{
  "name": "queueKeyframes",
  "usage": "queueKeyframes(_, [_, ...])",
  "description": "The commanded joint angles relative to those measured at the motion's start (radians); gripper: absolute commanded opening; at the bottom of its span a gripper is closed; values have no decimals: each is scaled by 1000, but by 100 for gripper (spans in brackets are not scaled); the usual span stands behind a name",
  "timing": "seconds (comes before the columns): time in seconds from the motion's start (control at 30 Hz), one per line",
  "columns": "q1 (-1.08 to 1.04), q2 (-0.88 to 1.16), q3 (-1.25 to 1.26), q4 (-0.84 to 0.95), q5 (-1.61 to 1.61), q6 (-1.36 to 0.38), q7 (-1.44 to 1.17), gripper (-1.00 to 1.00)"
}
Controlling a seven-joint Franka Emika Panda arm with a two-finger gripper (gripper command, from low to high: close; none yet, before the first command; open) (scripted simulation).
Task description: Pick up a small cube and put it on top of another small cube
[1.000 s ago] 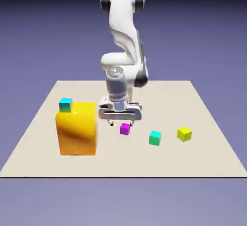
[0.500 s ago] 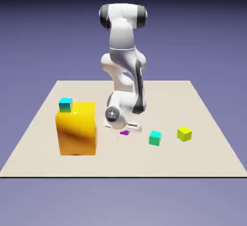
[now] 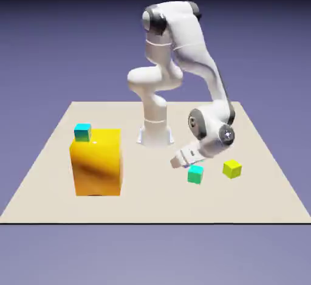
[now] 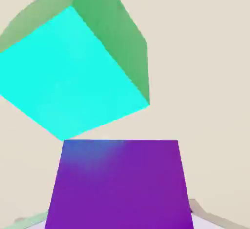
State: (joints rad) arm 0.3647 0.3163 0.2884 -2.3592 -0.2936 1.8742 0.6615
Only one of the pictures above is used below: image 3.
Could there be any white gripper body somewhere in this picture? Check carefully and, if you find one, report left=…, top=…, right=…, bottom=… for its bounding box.
left=169, top=142, right=205, bottom=169

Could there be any small green cube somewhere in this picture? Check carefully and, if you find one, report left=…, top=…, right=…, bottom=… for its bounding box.
left=187, top=164, right=205, bottom=185

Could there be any small yellow-green cube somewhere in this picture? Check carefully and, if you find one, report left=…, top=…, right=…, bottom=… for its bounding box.
left=222, top=159, right=243, bottom=179

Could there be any small cyan cube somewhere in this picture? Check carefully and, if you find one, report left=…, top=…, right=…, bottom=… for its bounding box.
left=73, top=123, right=92, bottom=143

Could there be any large orange box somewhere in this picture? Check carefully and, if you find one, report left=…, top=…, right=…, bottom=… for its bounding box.
left=69, top=128, right=122, bottom=197

